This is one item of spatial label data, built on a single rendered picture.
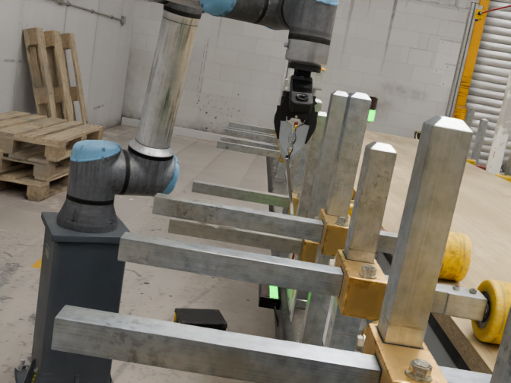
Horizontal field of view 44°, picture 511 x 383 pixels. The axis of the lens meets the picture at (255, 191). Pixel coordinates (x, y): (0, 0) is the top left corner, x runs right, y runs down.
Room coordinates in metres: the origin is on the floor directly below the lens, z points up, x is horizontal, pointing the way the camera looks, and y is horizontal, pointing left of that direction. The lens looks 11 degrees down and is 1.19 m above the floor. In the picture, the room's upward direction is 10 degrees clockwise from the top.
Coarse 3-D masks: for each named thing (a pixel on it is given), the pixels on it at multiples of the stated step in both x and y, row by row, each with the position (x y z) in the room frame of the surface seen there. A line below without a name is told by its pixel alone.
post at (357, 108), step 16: (352, 96) 1.04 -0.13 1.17; (352, 112) 1.03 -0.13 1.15; (368, 112) 1.04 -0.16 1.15; (352, 128) 1.03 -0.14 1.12; (352, 144) 1.03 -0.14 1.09; (336, 160) 1.05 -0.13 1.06; (352, 160) 1.04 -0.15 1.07; (336, 176) 1.03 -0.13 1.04; (352, 176) 1.04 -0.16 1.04; (336, 192) 1.03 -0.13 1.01; (352, 192) 1.04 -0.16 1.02; (336, 208) 1.03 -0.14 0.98; (320, 256) 1.03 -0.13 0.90; (320, 304) 1.03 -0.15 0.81; (304, 320) 1.05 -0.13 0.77; (320, 320) 1.04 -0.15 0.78; (304, 336) 1.03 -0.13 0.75; (320, 336) 1.04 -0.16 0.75
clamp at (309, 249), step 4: (304, 240) 1.22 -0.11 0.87; (308, 240) 1.22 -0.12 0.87; (304, 244) 1.21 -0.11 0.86; (308, 244) 1.21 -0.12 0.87; (312, 244) 1.21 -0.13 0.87; (316, 244) 1.21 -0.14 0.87; (304, 248) 1.21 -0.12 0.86; (308, 248) 1.21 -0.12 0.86; (312, 248) 1.21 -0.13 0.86; (316, 248) 1.21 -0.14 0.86; (300, 252) 1.24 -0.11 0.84; (304, 252) 1.21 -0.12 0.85; (308, 252) 1.21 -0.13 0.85; (312, 252) 1.21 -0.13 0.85; (316, 252) 1.21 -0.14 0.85; (300, 256) 1.23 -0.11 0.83; (304, 256) 1.21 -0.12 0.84; (308, 256) 1.21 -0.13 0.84; (312, 256) 1.21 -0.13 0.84; (300, 260) 1.22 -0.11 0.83; (304, 260) 1.21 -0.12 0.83; (308, 260) 1.21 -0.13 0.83; (312, 260) 1.21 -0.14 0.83
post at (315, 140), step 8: (320, 112) 1.54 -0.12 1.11; (320, 120) 1.53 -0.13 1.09; (320, 128) 1.53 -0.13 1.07; (312, 136) 1.54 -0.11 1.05; (320, 136) 1.53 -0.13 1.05; (312, 144) 1.53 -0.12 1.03; (320, 144) 1.53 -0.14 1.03; (312, 152) 1.53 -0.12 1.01; (312, 160) 1.53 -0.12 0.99; (312, 168) 1.53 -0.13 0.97; (304, 176) 1.54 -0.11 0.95; (312, 176) 1.53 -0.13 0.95; (304, 184) 1.53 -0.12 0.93; (312, 184) 1.53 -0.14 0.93; (304, 192) 1.53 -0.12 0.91; (304, 200) 1.53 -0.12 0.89; (304, 208) 1.53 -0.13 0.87; (296, 216) 1.56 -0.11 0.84; (304, 216) 1.53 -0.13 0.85; (288, 256) 1.56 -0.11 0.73
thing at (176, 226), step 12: (168, 228) 1.24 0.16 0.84; (180, 228) 1.24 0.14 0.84; (192, 228) 1.24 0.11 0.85; (204, 228) 1.24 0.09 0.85; (216, 228) 1.24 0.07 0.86; (228, 228) 1.25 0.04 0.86; (216, 240) 1.24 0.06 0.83; (228, 240) 1.24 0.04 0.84; (240, 240) 1.24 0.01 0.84; (252, 240) 1.24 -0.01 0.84; (264, 240) 1.24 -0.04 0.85; (276, 240) 1.25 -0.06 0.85; (288, 240) 1.25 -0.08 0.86; (300, 240) 1.25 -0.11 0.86; (288, 252) 1.25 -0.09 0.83
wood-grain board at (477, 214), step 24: (408, 144) 3.61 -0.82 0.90; (360, 168) 2.23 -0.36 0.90; (408, 168) 2.48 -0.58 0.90; (480, 168) 2.97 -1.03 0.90; (480, 192) 2.14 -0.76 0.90; (504, 192) 2.25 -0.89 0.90; (384, 216) 1.45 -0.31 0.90; (456, 216) 1.61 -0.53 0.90; (480, 216) 1.67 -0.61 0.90; (504, 216) 1.74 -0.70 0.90; (480, 240) 1.36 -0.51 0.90; (504, 240) 1.41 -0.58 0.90; (480, 264) 1.15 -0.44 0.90; (504, 264) 1.18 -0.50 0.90; (432, 312) 0.91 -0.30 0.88; (456, 336) 0.80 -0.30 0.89; (480, 360) 0.71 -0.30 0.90
